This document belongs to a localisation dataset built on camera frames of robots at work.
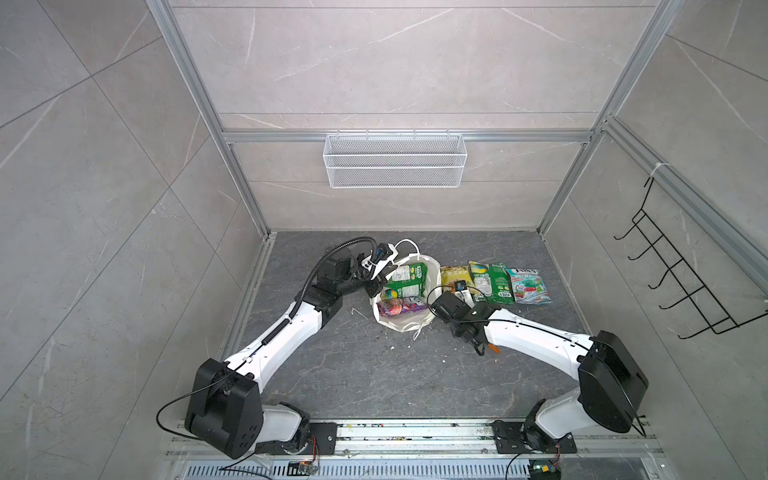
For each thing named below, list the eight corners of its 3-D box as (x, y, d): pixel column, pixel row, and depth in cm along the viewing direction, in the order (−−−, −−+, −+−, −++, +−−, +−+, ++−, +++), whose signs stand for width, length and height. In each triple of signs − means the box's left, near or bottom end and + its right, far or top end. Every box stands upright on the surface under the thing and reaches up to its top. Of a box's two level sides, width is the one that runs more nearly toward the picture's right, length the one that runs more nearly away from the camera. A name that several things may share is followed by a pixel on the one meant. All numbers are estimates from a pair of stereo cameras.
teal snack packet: (513, 305, 101) (517, 299, 98) (504, 275, 109) (507, 268, 106) (547, 305, 101) (552, 299, 98) (535, 275, 109) (540, 268, 106)
